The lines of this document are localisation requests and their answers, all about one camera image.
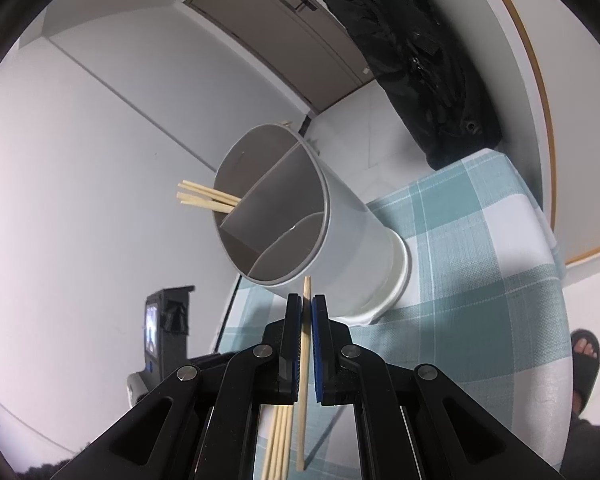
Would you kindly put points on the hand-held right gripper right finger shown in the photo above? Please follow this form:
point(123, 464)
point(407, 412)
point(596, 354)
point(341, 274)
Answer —
point(317, 350)

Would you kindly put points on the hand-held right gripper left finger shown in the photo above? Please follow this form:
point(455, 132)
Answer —
point(297, 345)

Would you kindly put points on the single wooden chopstick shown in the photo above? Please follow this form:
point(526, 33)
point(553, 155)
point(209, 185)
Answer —
point(302, 425)

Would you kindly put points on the white grey utensil holder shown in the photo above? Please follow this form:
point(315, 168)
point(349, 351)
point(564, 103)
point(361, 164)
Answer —
point(350, 240)

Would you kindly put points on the bundle of wooden chopsticks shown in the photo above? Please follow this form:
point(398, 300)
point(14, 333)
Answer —
point(225, 199)

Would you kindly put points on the teal checked tablecloth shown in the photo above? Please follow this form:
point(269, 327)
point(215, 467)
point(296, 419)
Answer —
point(455, 285)

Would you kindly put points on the black slipper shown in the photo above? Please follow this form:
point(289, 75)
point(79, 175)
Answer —
point(582, 390)

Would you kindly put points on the person's foot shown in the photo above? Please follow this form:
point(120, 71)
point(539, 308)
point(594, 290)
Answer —
point(586, 349)

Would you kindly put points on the black backpack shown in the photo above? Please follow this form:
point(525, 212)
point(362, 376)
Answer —
point(415, 75)

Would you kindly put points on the person's dark trouser leg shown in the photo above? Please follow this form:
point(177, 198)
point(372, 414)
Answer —
point(595, 452)

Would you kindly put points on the grey entrance door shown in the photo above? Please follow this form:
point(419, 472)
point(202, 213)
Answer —
point(280, 40)

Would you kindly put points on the white cabinet with wood trim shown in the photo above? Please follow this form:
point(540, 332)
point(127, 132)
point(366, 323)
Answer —
point(580, 135)

